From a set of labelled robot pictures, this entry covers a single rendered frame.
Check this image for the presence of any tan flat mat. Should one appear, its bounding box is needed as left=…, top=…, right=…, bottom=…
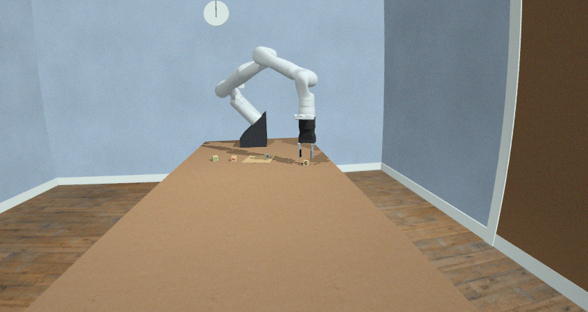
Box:
left=242, top=155, right=276, bottom=164

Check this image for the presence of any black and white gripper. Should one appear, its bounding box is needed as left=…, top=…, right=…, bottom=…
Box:
left=293, top=106, right=316, bottom=158

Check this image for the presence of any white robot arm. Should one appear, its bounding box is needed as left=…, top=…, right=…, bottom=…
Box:
left=215, top=46, right=318, bottom=125

